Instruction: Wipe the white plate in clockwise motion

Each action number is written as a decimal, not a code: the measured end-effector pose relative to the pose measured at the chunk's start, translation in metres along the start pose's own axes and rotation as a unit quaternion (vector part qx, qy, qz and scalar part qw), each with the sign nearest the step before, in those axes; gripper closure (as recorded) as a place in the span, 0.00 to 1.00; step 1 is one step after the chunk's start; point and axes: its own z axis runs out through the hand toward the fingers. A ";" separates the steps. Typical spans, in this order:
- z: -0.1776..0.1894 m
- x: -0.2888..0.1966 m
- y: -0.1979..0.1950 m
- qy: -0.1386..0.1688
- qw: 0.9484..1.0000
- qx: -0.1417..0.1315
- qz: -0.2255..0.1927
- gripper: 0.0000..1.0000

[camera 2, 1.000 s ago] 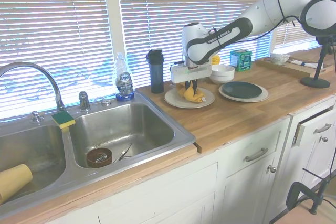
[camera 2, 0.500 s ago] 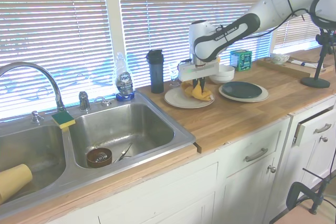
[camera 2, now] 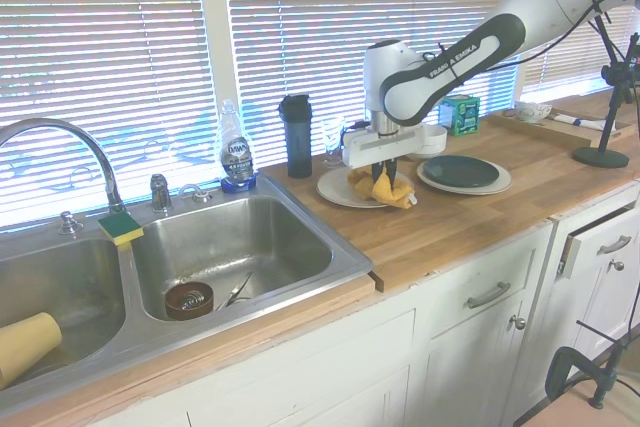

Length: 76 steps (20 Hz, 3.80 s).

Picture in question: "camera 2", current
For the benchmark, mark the black round base stand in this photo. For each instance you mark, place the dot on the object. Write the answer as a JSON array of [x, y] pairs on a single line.
[[600, 157]]

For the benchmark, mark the wide white window blind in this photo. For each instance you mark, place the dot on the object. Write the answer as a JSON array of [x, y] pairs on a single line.
[[300, 22]]

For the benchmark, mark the dark green plate stack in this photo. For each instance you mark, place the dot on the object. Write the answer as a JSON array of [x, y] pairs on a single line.
[[504, 182]]

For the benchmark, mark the dark green c-clamp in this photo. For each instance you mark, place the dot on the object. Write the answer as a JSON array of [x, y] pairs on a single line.
[[557, 372]]

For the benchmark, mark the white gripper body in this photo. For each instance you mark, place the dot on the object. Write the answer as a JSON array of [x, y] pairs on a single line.
[[385, 147]]

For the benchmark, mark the clear dish soap bottle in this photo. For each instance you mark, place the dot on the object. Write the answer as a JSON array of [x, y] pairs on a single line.
[[237, 152]]

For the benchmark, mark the wooden tray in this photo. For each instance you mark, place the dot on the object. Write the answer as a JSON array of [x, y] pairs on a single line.
[[550, 132]]

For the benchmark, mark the coiled metal whisk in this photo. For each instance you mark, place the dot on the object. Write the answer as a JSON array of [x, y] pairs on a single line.
[[192, 299]]

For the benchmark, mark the yellow green sponge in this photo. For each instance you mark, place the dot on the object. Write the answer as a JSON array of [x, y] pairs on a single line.
[[120, 228]]

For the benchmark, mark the green cardboard box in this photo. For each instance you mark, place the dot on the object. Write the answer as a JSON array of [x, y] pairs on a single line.
[[465, 117]]

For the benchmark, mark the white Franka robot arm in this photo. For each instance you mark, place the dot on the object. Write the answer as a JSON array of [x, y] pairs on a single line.
[[450, 77]]

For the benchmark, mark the white plate with tan rim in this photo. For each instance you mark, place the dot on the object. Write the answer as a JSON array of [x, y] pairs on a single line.
[[335, 189]]

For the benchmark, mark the tall clear glass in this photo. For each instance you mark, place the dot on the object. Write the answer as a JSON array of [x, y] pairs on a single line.
[[332, 142]]

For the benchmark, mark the black shaker bottle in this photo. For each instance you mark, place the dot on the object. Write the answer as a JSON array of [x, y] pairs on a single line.
[[299, 142]]

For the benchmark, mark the patterned white bowl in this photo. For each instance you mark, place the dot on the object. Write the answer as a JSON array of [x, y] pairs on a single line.
[[532, 111]]

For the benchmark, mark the stainless steel double sink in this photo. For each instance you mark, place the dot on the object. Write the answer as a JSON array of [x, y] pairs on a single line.
[[225, 247]]

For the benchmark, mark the yellow plastic cup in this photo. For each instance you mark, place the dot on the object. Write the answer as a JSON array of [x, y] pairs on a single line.
[[30, 347]]

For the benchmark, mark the chrome gooseneck faucet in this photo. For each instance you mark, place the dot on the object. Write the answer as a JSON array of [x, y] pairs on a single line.
[[100, 157]]

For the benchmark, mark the chrome sink knob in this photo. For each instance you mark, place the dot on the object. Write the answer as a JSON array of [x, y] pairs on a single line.
[[69, 223]]

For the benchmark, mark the brown bowl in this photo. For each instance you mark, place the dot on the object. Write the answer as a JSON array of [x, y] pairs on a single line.
[[172, 304]]

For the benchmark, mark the white counter cabinet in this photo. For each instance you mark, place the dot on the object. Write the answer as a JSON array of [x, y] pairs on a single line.
[[300, 372]]

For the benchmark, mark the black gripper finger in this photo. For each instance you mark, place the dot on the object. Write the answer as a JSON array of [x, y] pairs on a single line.
[[393, 171], [377, 171]]

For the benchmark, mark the rolled white napkin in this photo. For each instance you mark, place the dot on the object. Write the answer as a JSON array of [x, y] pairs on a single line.
[[585, 122]]

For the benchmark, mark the yellow cloth towel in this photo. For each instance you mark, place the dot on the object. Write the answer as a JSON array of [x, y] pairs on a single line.
[[385, 194]]

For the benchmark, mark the metal cabinet knob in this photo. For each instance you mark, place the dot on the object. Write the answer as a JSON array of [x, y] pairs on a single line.
[[518, 323], [618, 265]]

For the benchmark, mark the metal tongs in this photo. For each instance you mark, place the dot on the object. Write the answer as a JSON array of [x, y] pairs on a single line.
[[237, 289]]

